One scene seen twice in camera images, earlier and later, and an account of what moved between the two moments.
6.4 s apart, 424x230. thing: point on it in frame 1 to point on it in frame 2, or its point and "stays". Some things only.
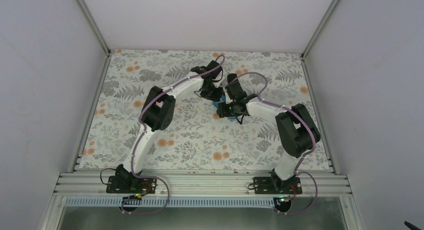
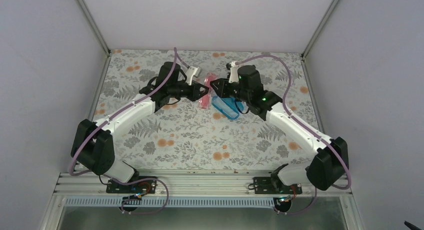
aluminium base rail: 94,184 stays
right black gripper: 223,112 to 222,91
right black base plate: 273,185 stays
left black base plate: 121,183 stays
